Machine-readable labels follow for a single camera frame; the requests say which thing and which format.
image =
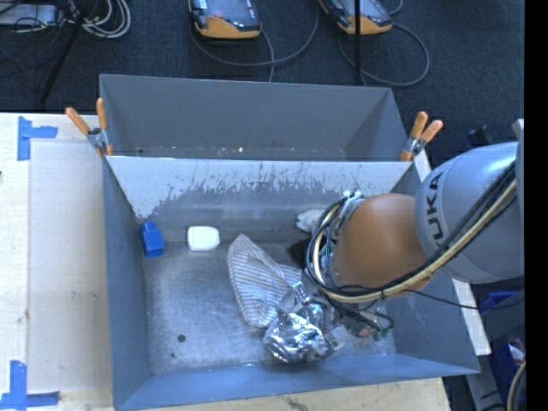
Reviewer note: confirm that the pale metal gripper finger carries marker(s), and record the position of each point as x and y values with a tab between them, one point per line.
301	292

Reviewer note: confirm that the crumpled silver foil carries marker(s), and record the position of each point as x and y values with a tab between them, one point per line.
295	336

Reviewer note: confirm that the white striped cloth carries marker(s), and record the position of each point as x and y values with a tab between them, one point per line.
257	281

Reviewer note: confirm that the white crumpled object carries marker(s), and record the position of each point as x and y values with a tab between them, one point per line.
309	220

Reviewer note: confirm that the grey metal bin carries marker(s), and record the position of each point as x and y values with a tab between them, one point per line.
197	315

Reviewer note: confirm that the white rounded block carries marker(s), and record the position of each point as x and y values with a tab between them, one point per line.
203	238

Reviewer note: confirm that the blue plastic block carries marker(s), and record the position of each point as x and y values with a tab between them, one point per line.
152	240

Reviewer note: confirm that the pale wood flat board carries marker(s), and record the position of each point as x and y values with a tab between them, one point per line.
68	251

